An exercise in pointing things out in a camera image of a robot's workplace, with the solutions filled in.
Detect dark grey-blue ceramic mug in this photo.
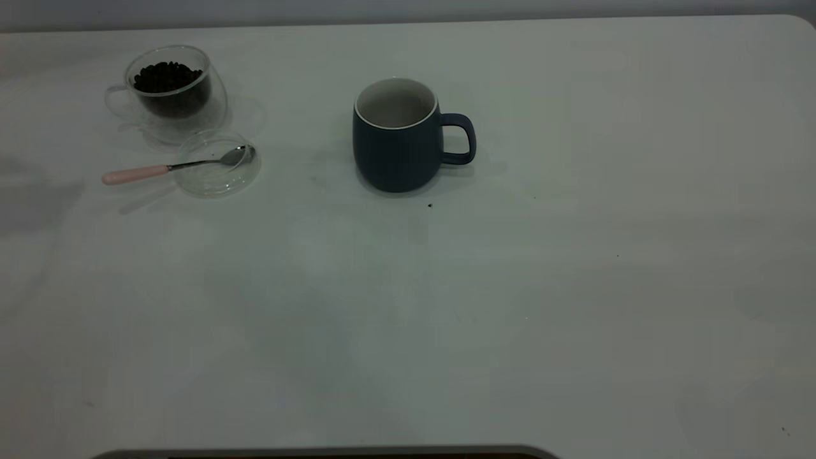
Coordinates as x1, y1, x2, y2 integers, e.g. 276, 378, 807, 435
352, 77, 477, 193

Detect pink-handled metal spoon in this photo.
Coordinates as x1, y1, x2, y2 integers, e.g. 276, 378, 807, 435
102, 145, 256, 186

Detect clear round glass lid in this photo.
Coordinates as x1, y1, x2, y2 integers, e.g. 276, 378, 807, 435
172, 129, 261, 198

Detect dark coffee beans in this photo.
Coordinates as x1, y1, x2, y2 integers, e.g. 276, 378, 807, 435
133, 61, 211, 119

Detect clear double-wall glass cup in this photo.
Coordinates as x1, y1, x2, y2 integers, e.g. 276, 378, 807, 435
104, 43, 229, 144

